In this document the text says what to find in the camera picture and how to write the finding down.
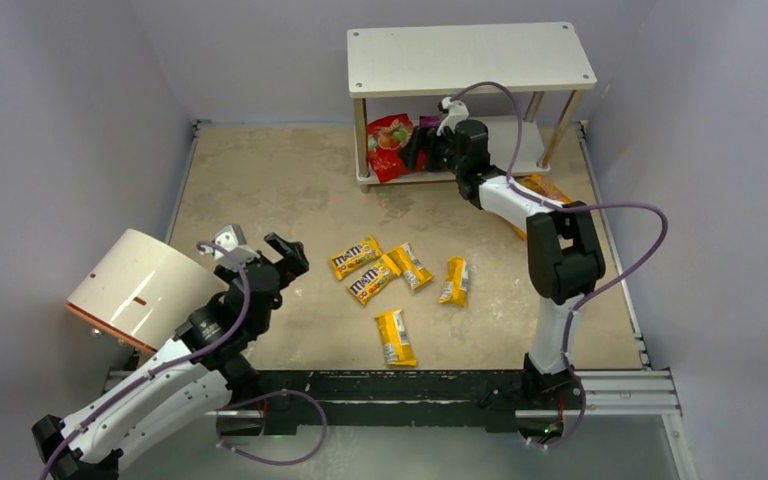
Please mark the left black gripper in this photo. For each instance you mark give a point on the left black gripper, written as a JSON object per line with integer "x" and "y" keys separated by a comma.
{"x": 277, "y": 263}

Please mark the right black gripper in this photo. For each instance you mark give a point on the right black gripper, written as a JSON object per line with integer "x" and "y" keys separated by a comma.
{"x": 433, "y": 149}

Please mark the red candy bag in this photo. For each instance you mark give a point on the red candy bag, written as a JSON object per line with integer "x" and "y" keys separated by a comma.
{"x": 386, "y": 138}

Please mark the purple candy bag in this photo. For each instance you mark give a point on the purple candy bag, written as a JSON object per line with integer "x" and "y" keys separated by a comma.
{"x": 430, "y": 124}

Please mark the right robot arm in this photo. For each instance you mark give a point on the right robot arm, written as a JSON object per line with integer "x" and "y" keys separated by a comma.
{"x": 564, "y": 256}

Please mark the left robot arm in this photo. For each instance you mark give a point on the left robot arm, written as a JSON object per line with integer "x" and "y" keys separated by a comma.
{"x": 193, "y": 323}

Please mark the yellow candy bag back-side middle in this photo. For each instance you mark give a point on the yellow candy bag back-side middle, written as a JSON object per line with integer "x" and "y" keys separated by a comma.
{"x": 412, "y": 269}

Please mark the orange candy bag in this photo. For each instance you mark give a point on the orange candy bag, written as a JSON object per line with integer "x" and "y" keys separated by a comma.
{"x": 540, "y": 185}

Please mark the white two-tier shelf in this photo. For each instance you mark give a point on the white two-tier shelf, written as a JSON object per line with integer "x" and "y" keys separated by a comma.
{"x": 545, "y": 60}

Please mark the yellow candy bag front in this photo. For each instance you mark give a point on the yellow candy bag front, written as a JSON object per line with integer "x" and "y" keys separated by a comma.
{"x": 396, "y": 345}

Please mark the yellow candy bag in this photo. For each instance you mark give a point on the yellow candy bag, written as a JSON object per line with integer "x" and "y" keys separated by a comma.
{"x": 457, "y": 283}
{"x": 396, "y": 345}

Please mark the yellow candy bag right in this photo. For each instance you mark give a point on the yellow candy bag right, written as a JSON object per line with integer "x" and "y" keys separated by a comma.
{"x": 457, "y": 283}

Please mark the yellow M&M bag upper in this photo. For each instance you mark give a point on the yellow M&M bag upper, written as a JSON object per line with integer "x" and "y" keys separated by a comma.
{"x": 356, "y": 256}

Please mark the yellow m&m bag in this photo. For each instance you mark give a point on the yellow m&m bag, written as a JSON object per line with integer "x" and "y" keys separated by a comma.
{"x": 356, "y": 256}
{"x": 373, "y": 280}

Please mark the yellow M&M bag lower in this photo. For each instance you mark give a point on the yellow M&M bag lower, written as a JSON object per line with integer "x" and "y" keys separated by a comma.
{"x": 373, "y": 280}

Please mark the white cylindrical container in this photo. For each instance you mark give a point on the white cylindrical container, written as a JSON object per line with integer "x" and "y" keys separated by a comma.
{"x": 142, "y": 290}

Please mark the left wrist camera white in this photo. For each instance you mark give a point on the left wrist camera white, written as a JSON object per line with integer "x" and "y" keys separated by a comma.
{"x": 229, "y": 248}

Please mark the black base frame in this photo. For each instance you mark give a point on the black base frame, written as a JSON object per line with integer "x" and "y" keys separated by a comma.
{"x": 496, "y": 401}

